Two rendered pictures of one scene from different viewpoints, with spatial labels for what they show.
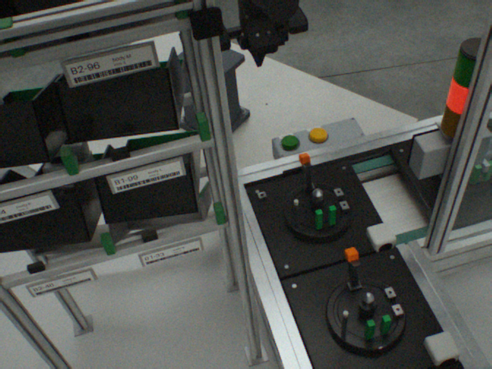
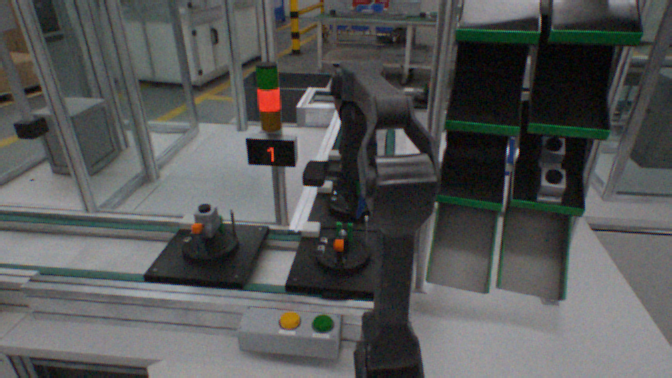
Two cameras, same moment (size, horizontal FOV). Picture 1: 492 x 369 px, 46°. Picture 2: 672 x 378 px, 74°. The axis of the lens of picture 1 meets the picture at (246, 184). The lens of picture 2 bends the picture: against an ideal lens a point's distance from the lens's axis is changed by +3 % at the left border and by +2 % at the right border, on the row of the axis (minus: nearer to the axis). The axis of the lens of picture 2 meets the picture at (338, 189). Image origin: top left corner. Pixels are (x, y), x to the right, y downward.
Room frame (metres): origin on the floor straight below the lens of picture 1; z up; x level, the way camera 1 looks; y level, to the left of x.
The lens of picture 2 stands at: (1.56, 0.12, 1.65)
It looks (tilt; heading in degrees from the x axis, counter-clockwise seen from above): 29 degrees down; 198
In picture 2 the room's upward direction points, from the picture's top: straight up
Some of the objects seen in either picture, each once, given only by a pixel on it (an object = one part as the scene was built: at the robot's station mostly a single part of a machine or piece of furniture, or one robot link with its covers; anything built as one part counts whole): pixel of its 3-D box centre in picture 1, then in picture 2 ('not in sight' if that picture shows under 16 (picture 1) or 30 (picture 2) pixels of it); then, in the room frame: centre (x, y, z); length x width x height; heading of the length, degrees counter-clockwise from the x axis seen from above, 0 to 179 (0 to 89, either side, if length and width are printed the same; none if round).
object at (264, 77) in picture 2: (474, 65); (267, 77); (0.63, -0.35, 1.38); 0.05 x 0.05 x 0.05
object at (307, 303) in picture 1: (367, 306); (352, 194); (0.47, -0.18, 1.01); 0.24 x 0.24 x 0.13; 11
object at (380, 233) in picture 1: (317, 202); (342, 242); (0.71, -0.14, 1.01); 0.24 x 0.24 x 0.13; 11
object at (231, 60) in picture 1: (209, 92); not in sight; (1.15, 0.07, 0.96); 0.15 x 0.15 x 0.20; 47
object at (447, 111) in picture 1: (460, 116); (270, 118); (0.63, -0.35, 1.28); 0.05 x 0.05 x 0.05
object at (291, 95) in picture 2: not in sight; (288, 96); (-1.19, -1.12, 0.73); 0.62 x 0.42 x 0.23; 101
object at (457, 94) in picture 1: (466, 91); (269, 98); (0.63, -0.35, 1.33); 0.05 x 0.05 x 0.05
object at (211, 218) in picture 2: not in sight; (207, 216); (0.77, -0.47, 1.06); 0.08 x 0.04 x 0.07; 11
